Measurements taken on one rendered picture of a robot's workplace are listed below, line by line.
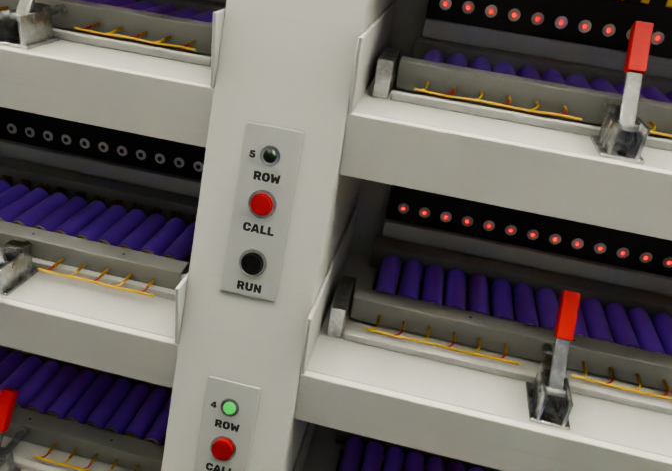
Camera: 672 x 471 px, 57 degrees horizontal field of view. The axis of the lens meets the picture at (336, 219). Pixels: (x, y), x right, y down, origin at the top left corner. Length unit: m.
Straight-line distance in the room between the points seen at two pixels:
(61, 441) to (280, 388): 0.26
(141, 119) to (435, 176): 0.21
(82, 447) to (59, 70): 0.34
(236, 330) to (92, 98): 0.20
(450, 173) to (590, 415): 0.21
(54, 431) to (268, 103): 0.38
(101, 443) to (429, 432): 0.31
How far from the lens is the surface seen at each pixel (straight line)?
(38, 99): 0.51
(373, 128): 0.42
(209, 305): 0.46
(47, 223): 0.61
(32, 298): 0.54
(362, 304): 0.51
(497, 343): 0.52
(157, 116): 0.46
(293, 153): 0.42
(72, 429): 0.65
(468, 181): 0.42
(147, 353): 0.50
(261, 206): 0.43
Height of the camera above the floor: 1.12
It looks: 11 degrees down
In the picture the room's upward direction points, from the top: 10 degrees clockwise
